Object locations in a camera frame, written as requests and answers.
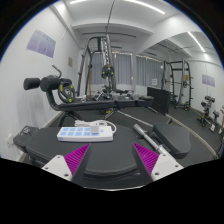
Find purple wall poster right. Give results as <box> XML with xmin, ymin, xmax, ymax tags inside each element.
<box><xmin>202</xmin><ymin>75</ymin><xmax>215</xmax><ymax>87</ymax></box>

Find black power rack right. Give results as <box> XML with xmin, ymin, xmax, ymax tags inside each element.
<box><xmin>161</xmin><ymin>59</ymin><xmax>193</xmax><ymax>111</ymax></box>

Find black plyo box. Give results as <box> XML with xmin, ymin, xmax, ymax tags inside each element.
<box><xmin>147</xmin><ymin>87</ymin><xmax>170</xmax><ymax>115</ymax></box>

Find purple wall poster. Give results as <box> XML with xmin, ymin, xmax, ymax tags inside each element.
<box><xmin>27</xmin><ymin>30</ymin><xmax>56</xmax><ymax>58</ymax></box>
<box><xmin>202</xmin><ymin>75</ymin><xmax>215</xmax><ymax>87</ymax></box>

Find white charger plug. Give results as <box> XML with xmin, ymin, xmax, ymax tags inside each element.
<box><xmin>90</xmin><ymin>123</ymin><xmax>99</xmax><ymax>134</ymax></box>

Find black padded bench near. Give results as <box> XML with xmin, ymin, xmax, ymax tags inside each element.
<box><xmin>13</xmin><ymin>125</ymin><xmax>152</xmax><ymax>190</ymax></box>

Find dumbbell rack right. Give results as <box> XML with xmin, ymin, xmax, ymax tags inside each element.
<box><xmin>198</xmin><ymin>96</ymin><xmax>220</xmax><ymax>132</ymax></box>

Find grey window curtains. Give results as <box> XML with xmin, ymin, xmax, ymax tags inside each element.
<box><xmin>90</xmin><ymin>53</ymin><xmax>163</xmax><ymax>88</ymax></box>

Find silver barbell bar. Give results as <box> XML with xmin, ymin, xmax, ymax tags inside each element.
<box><xmin>133</xmin><ymin>124</ymin><xmax>169</xmax><ymax>155</ymax></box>

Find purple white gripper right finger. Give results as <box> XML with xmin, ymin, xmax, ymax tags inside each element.
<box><xmin>133</xmin><ymin>143</ymin><xmax>182</xmax><ymax>181</ymax></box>

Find black seat pad right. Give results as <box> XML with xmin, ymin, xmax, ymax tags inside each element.
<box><xmin>151</xmin><ymin>123</ymin><xmax>191</xmax><ymax>159</ymax></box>

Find white power strip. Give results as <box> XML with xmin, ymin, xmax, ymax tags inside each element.
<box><xmin>57</xmin><ymin>126</ymin><xmax>113</xmax><ymax>142</ymax></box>

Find white cable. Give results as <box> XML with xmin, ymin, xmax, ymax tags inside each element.
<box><xmin>73</xmin><ymin>119</ymin><xmax>118</xmax><ymax>134</ymax></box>

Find hanging weight plate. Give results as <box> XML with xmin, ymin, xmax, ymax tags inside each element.
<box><xmin>102</xmin><ymin>65</ymin><xmax>114</xmax><ymax>79</ymax></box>

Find black yellow weight plate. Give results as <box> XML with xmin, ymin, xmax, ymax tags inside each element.
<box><xmin>58</xmin><ymin>82</ymin><xmax>75</xmax><ymax>103</ymax></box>

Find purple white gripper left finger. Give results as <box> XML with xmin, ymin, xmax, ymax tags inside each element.
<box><xmin>42</xmin><ymin>144</ymin><xmax>91</xmax><ymax>181</ymax></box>

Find purple wall poster left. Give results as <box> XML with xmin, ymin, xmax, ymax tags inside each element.
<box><xmin>27</xmin><ymin>30</ymin><xmax>56</xmax><ymax>58</ymax></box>

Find grey smith machine rack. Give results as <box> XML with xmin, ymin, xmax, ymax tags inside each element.
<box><xmin>76</xmin><ymin>34</ymin><xmax>117</xmax><ymax>100</ymax></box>

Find black leg curl bench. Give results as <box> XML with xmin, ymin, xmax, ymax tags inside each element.
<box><xmin>23</xmin><ymin>65</ymin><xmax>153</xmax><ymax>115</ymax></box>

